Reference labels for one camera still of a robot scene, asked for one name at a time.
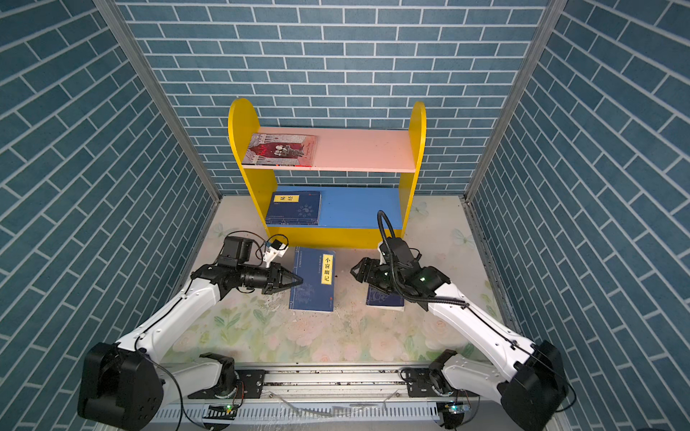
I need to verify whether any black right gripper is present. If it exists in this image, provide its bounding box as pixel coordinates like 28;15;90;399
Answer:
350;256;404;295

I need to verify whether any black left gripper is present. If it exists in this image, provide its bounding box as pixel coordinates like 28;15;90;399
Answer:
236;262;303;294

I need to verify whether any navy book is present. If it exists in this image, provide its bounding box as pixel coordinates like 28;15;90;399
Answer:
366;287;404;312
289;247;335;312
265;190;322;226

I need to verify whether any red illustrated cover book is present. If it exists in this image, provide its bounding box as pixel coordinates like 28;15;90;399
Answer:
243;133;318;167

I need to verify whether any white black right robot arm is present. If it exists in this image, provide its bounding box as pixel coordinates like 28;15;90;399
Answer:
350;237;571;430

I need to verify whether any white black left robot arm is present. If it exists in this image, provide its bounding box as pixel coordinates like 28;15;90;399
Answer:
77;231;303;430

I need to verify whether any floral table mat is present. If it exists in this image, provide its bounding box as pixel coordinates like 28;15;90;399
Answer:
165;196;501;364

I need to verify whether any yellow pink blue bookshelf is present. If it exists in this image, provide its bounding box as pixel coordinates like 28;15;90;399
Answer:
227;99;428;249

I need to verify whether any left green circuit board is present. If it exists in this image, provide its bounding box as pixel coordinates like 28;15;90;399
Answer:
204;404;240;421

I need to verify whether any green circuit board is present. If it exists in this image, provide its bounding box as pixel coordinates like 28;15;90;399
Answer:
437;402;466;430
204;404;240;421

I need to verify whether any right green circuit board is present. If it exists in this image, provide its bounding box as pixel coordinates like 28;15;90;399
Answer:
437;402;466;430

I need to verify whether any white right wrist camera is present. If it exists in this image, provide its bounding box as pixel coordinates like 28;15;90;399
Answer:
378;242;388;265

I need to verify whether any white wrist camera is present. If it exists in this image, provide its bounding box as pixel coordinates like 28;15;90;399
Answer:
378;242;388;265
262;240;289;269

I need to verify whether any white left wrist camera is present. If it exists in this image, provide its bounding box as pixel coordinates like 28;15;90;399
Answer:
262;240;289;269

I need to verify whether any black corrugated right cable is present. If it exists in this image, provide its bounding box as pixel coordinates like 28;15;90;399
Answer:
376;209;470;309

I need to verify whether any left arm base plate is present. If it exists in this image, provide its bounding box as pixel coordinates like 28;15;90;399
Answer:
188;352;267;400

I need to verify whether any aluminium front rail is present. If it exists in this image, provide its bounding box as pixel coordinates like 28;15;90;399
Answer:
110;363;556;405

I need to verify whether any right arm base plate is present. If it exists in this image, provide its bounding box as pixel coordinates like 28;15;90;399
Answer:
398;349;476;398

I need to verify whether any white slotted cable duct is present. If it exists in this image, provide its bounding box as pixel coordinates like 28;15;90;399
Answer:
144;403;440;424

